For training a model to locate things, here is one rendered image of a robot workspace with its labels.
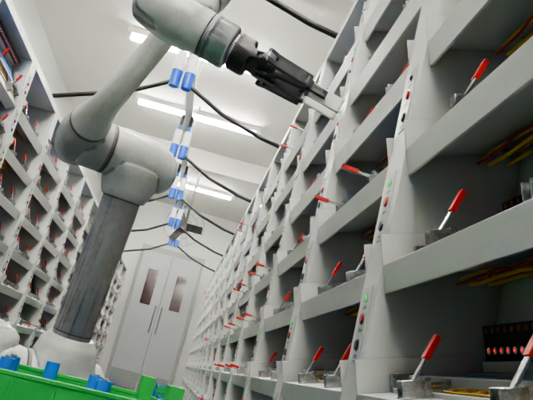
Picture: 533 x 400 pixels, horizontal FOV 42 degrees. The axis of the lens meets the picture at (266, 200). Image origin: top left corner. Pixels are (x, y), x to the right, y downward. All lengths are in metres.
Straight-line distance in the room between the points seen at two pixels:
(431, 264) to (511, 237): 0.21
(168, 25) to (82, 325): 0.84
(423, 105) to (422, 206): 0.18
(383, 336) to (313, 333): 0.70
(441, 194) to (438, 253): 0.29
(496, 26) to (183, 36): 0.56
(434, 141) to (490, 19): 0.24
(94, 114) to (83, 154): 0.15
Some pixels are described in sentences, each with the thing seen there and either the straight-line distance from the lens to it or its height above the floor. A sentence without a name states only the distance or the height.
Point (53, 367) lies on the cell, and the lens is 1.02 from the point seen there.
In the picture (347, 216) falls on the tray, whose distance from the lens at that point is 1.54.
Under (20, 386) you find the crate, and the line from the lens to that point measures 0.86.
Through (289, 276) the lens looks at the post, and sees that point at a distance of 2.52.
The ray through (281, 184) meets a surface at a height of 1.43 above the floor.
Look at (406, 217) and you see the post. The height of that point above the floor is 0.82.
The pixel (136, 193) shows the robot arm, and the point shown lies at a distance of 1.81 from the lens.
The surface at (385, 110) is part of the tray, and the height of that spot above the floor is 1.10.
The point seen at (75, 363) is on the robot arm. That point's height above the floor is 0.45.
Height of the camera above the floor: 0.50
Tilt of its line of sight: 15 degrees up
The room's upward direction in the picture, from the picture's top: 14 degrees clockwise
